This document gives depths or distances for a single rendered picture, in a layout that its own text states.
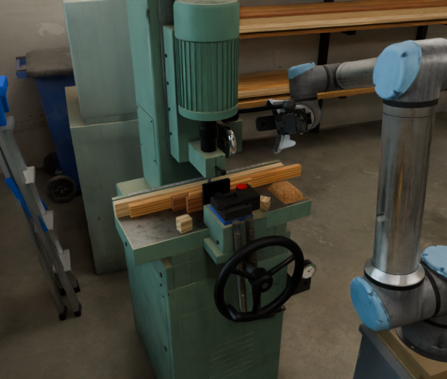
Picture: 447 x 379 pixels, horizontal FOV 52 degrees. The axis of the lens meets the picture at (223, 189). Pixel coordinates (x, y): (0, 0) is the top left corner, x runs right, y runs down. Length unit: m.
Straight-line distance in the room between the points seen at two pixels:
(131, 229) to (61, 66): 1.78
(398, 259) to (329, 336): 1.14
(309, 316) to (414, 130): 1.47
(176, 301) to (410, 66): 0.94
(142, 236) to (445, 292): 0.83
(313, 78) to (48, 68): 1.84
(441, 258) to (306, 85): 0.67
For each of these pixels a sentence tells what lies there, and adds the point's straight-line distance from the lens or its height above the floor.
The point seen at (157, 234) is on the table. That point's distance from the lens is 1.34.
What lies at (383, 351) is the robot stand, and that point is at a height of 0.55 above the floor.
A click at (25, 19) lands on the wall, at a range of 3.56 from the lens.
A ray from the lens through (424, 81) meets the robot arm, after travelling 1.06.
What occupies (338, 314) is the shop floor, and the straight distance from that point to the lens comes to 2.42.
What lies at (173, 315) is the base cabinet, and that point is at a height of 0.61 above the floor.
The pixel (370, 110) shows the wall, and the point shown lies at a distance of 4.69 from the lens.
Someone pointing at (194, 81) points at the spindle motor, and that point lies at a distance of 1.27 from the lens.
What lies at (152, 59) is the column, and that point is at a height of 1.32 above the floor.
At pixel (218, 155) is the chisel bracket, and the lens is 1.39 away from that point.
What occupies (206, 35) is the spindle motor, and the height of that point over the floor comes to 1.43.
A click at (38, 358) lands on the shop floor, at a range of 2.32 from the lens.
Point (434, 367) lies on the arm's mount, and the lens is 1.46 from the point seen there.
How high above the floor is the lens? 1.67
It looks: 30 degrees down
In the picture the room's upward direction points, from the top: straight up
